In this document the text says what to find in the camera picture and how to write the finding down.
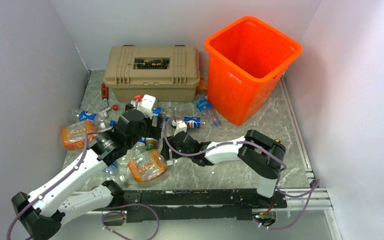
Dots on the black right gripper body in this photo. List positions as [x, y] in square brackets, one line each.
[174, 146]

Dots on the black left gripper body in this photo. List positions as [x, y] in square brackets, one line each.
[151, 131]

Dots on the pepsi bottle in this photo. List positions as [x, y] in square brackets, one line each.
[79, 115]
[192, 122]
[156, 111]

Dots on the large orange label bottle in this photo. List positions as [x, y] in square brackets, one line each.
[147, 166]

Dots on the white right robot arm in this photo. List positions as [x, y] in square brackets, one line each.
[262, 154]

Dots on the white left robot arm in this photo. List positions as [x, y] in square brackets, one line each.
[45, 210]

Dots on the blue label bottle near bin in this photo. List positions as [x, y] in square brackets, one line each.
[206, 108]

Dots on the orange plastic bin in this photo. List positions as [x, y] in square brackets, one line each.
[246, 60]

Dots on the green cap brown bottle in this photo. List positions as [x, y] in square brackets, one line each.
[151, 144]

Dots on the red label clear bottle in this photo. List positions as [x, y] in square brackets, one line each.
[135, 103]

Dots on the red bottle cap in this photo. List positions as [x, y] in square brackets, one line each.
[115, 107]

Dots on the orange bottle behind toolbox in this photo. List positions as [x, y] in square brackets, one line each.
[202, 88]

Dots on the tan plastic toolbox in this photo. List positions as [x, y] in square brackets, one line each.
[173, 81]

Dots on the blue label bottle front left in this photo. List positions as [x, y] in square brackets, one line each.
[112, 174]

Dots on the black yellow screwdriver on toolbox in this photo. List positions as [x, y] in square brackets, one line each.
[154, 62]

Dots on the crushed orange label bottle left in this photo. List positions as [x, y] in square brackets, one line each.
[73, 136]

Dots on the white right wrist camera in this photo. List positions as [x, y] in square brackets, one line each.
[179, 126]

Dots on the red handled tool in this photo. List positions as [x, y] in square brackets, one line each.
[105, 101]

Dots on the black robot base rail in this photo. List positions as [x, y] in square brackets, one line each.
[194, 204]

